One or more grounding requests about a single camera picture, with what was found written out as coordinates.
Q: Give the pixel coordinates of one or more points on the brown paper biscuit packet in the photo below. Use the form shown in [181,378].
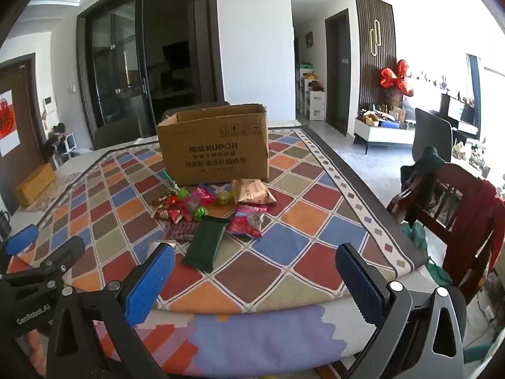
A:
[250,191]

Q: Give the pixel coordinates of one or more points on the red candy packet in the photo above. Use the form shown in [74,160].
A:
[167,215]

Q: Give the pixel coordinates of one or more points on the green lollipop with teal stick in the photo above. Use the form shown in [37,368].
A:
[181,194]

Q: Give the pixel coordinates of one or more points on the black piano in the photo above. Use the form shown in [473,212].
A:
[457,112]

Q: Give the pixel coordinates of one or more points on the colourful checked tablecloth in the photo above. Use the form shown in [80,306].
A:
[300,213]

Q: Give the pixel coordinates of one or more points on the small green lollipop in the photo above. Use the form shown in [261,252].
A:
[201,212]

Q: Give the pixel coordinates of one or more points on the brown door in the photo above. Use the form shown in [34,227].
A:
[27,134]

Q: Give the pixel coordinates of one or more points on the red garment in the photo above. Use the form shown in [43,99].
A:
[473,213]

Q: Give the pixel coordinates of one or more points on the teal cloth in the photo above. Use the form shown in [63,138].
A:
[418,241]

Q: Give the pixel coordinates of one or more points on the dark interior door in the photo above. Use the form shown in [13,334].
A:
[337,75]

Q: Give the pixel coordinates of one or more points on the yellow wooden box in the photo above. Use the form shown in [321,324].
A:
[33,185]

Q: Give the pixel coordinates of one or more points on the black glass sliding door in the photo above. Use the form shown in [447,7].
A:
[118,59]

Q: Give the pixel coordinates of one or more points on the black chair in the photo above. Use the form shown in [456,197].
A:
[432,134]

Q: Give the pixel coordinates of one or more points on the pink snack packet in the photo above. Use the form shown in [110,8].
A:
[247,221]

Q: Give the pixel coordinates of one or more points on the red foil balloons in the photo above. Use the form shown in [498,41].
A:
[394,77]

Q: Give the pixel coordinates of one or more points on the white plastic stool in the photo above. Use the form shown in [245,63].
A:
[71,145]

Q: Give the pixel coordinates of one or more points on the brown cardboard box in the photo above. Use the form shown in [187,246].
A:
[213,154]

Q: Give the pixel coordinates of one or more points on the green candy packet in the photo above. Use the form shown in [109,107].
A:
[224,198]

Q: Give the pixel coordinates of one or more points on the white and red door poster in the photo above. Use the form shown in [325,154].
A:
[8,122]

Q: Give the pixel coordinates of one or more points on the wooden chair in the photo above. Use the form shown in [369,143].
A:
[430,213]

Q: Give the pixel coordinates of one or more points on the white low cabinet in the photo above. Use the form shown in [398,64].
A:
[382,134]

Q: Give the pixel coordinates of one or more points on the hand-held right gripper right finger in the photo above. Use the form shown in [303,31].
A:
[361,284]

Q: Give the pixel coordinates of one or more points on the dark red striped packet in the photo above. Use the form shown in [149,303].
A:
[181,231]

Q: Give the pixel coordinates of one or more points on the magenta candy packet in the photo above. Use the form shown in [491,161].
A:
[203,195]

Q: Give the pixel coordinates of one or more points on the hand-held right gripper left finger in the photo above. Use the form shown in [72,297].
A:
[150,284]

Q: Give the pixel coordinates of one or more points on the brown round wrapped candy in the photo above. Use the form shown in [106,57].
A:
[169,200]

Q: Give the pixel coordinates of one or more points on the dark green snack packet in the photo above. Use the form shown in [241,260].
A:
[205,244]

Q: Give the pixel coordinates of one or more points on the white shelf unit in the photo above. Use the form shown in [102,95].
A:
[313,100]

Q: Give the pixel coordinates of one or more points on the white wall switch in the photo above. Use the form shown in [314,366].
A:
[71,87]

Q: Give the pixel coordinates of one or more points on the dark green garment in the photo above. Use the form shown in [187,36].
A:
[428,162]

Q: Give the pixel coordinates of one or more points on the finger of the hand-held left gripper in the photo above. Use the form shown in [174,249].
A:
[21,240]
[67,254]

